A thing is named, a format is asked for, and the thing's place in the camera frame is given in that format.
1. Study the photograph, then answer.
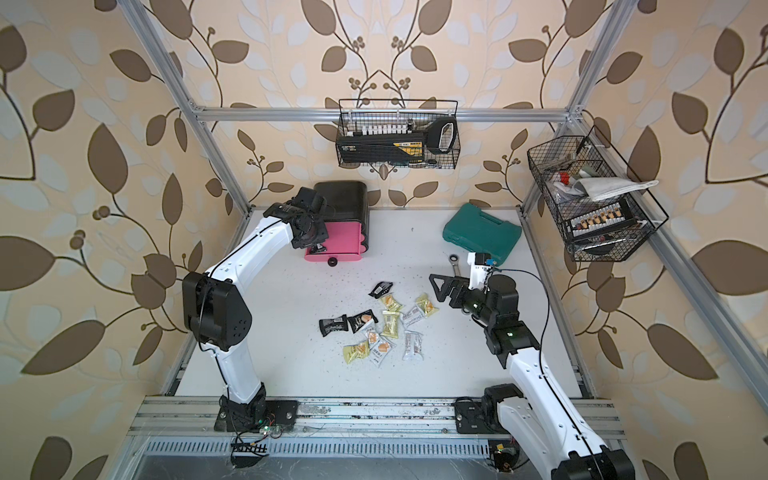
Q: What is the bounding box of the white cookie packet centre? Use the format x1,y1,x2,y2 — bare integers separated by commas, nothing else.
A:
365,328,380,349

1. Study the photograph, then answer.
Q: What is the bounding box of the wire basket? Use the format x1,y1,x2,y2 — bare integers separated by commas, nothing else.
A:
527,126,669,262
335,97,461,170

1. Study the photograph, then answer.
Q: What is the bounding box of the white paper in basket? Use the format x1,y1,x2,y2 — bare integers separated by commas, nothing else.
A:
574,177,659,202

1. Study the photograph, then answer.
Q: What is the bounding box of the black cookie packet top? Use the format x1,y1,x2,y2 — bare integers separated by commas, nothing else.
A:
369,281,393,299

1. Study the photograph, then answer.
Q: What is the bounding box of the black cookie packet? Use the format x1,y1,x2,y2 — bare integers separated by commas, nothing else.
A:
369,281,393,299
347,309,378,334
318,315,349,337

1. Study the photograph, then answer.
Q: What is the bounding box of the pink bottom drawer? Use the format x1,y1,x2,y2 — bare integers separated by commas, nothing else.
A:
304,221,367,267

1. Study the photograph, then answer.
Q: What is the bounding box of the green plastic tool case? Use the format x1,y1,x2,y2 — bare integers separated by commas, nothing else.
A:
442,203,522,264

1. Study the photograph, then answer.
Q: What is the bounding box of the silver ratchet wrench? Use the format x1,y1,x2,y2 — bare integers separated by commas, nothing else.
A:
449,254,462,277

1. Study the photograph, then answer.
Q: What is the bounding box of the right wire basket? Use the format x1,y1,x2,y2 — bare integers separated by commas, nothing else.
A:
527,126,669,262

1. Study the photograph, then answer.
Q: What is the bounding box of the back wire basket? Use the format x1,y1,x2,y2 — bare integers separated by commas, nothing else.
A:
335,97,461,170

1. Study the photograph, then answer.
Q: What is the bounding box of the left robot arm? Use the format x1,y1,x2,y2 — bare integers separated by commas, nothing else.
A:
182,187,328,405

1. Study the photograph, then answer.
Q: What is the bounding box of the yellow cookie packet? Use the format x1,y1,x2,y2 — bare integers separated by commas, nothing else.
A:
342,340,370,364
381,311,402,339
380,293,403,312
415,293,439,318

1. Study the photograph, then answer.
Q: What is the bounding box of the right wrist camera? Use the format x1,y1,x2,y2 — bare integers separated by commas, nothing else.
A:
467,252,496,290

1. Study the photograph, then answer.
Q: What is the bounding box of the black drawer cabinet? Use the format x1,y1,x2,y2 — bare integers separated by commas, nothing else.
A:
314,180,370,252

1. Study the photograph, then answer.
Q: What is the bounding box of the black yellow tool box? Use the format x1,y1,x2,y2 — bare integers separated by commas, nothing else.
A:
336,133,425,165

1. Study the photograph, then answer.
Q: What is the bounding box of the white cookie packet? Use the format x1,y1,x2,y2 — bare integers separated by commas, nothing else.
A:
403,331,424,362
402,304,427,330
368,337,394,367
365,328,380,349

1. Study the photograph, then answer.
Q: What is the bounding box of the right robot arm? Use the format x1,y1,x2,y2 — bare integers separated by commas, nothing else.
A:
429,273,636,479

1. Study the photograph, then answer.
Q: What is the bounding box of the socket set in basket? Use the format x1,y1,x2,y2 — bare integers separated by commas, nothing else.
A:
565,200,637,241

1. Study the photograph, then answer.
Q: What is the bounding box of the white cookie packet lower right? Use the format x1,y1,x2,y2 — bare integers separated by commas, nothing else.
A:
403,331,424,362

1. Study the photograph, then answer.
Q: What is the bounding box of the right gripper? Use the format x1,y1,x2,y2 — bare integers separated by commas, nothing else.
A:
433,272,498,328

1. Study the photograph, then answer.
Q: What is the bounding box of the yellow cookie packet top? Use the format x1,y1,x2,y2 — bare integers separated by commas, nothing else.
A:
380,293,403,312

